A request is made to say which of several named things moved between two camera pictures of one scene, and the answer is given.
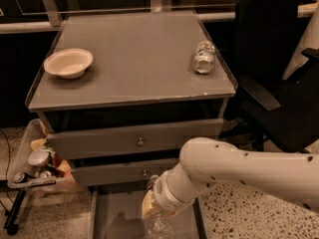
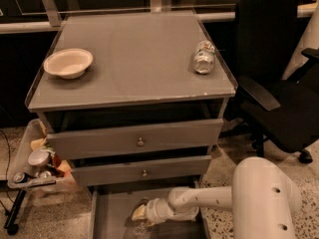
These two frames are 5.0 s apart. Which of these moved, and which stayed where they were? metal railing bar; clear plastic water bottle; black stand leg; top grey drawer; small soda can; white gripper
Moved: clear plastic water bottle; white gripper
Stayed: black stand leg; top grey drawer; small soda can; metal railing bar
